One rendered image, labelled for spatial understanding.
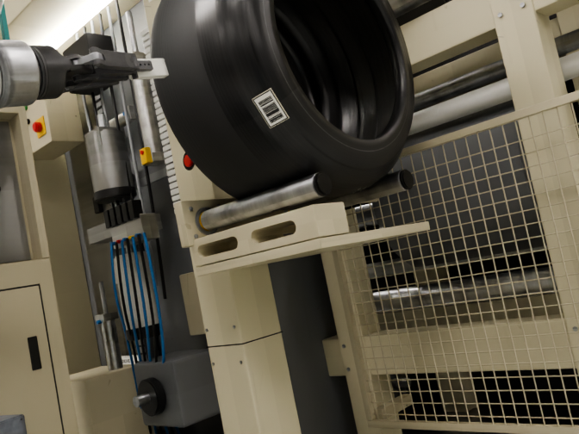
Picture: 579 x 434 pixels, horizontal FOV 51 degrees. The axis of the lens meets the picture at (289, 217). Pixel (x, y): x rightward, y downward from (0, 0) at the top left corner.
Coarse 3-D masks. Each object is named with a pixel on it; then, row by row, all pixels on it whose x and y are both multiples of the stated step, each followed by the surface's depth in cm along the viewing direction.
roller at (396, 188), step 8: (384, 176) 132; (392, 176) 130; (400, 176) 128; (408, 176) 130; (376, 184) 133; (384, 184) 131; (392, 184) 130; (400, 184) 129; (408, 184) 129; (360, 192) 135; (368, 192) 134; (376, 192) 133; (384, 192) 132; (392, 192) 131; (328, 200) 142; (336, 200) 140; (344, 200) 139; (352, 200) 138; (360, 200) 137; (368, 200) 136
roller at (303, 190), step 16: (320, 176) 108; (272, 192) 115; (288, 192) 112; (304, 192) 110; (320, 192) 108; (224, 208) 125; (240, 208) 121; (256, 208) 119; (272, 208) 117; (208, 224) 129; (224, 224) 127
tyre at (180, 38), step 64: (192, 0) 109; (256, 0) 105; (320, 0) 147; (384, 0) 136; (192, 64) 108; (256, 64) 103; (320, 64) 156; (384, 64) 146; (192, 128) 114; (256, 128) 106; (320, 128) 110; (384, 128) 143; (256, 192) 121
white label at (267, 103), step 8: (256, 96) 103; (264, 96) 103; (272, 96) 103; (256, 104) 104; (264, 104) 104; (272, 104) 103; (280, 104) 103; (264, 112) 104; (272, 112) 104; (280, 112) 104; (272, 120) 105; (280, 120) 104
